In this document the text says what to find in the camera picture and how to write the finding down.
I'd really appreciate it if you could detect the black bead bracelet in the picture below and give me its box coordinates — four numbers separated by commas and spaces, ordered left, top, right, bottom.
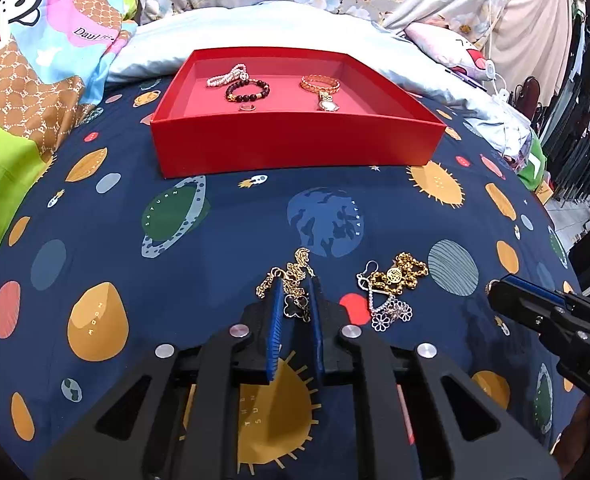
225, 80, 271, 103

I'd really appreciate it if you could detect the beige curtain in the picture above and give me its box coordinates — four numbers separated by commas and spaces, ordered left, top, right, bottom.
490, 0, 586, 97

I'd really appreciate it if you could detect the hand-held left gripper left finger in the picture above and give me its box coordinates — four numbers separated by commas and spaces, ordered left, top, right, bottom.
35, 277, 289, 480

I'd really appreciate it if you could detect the green bag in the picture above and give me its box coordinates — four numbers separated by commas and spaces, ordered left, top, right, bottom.
517, 132, 548, 192

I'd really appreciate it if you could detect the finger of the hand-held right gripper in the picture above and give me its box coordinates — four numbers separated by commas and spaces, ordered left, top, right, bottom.
487, 281, 558, 335
497, 274, 576, 311

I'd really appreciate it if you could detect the gold braided bangle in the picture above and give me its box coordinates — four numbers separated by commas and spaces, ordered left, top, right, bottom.
300, 75, 340, 94

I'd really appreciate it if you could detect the white cable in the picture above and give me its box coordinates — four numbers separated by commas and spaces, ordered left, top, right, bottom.
484, 0, 514, 107

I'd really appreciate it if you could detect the red cardboard box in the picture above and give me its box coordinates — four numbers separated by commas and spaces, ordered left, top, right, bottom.
150, 47, 447, 179

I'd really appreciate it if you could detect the white pearl bracelet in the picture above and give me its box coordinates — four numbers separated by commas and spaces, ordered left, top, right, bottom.
206, 63, 250, 88

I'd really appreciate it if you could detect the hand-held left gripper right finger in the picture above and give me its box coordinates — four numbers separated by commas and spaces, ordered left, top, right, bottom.
310, 277, 560, 480

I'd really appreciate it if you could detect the light blue pillow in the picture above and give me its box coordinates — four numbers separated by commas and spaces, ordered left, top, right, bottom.
106, 7, 534, 162

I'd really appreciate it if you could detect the person's right forearm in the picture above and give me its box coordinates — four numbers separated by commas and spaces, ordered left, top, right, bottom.
550, 392, 590, 461

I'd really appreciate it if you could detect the gold clover pendant necklace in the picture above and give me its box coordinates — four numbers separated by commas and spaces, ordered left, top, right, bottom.
255, 247, 319, 321

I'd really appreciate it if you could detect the cartoon monkey print quilt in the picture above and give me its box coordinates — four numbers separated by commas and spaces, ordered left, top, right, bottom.
0, 0, 142, 322

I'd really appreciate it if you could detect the silver flower drop earring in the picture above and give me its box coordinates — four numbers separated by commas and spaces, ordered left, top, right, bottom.
356, 261, 415, 333

